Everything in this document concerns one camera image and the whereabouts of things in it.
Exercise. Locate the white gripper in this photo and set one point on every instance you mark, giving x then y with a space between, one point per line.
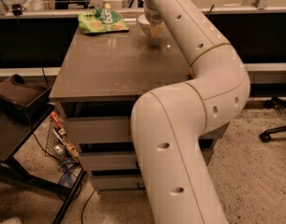
153 18

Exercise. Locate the white bowl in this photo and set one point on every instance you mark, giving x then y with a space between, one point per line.
144 24

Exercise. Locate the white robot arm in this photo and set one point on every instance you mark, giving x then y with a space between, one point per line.
167 122

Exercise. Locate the green rice chip bag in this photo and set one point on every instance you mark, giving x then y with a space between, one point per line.
101 20

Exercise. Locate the orange fruit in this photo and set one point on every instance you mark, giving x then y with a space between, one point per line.
191 73

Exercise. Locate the grey drawer cabinet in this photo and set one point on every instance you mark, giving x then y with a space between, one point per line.
99 81

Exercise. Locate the black power adapter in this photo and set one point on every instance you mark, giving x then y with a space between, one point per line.
17 9

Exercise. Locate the black office chair base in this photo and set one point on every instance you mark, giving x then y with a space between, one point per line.
275 126

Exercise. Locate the black side table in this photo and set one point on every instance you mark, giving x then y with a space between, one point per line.
13 134

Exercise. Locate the wire basket with snacks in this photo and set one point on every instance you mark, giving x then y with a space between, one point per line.
58 145

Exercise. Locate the bottom drawer black handle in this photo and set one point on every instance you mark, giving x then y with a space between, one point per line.
140 186

